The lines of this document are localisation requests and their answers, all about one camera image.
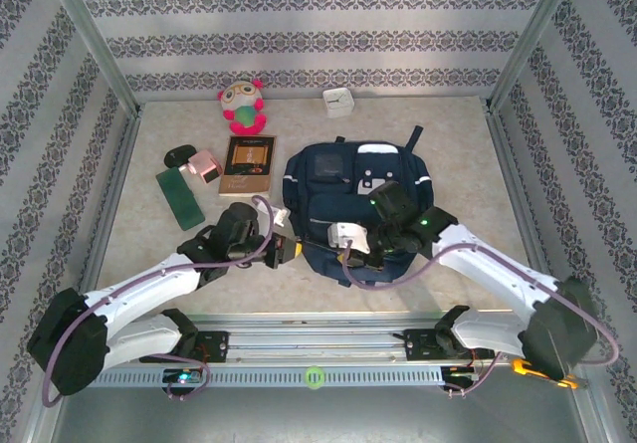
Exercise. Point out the navy blue backpack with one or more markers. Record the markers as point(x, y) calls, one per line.
point(328, 199)

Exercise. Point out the brown book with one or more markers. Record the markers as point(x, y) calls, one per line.
point(247, 166)

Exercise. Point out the green pencil case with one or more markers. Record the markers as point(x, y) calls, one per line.
point(180, 199)

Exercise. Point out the pink cube box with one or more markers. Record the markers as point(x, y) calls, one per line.
point(205, 165)

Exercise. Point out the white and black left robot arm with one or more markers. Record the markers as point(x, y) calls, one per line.
point(149, 284)

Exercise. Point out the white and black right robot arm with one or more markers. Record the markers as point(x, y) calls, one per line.
point(488, 259)

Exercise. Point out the black computer mouse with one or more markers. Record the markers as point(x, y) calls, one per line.
point(178, 155)

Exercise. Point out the white square clock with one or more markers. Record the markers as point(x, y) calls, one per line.
point(338, 102)

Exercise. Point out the pink and white plush toy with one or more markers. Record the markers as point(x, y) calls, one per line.
point(244, 109)

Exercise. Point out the small electronics board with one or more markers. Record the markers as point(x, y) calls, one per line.
point(181, 377)
point(458, 374)

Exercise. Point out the yellow utility knife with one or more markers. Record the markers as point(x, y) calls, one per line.
point(527, 367)

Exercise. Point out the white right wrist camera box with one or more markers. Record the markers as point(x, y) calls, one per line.
point(348, 234)

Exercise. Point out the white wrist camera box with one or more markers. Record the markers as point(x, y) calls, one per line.
point(281, 216)
point(348, 234)

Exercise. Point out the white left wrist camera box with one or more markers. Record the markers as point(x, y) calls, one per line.
point(281, 216)

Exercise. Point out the aluminium table side rail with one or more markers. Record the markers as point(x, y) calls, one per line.
point(507, 174)
point(117, 189)

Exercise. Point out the aluminium frame post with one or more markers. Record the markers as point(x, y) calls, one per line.
point(532, 30)
point(84, 30)

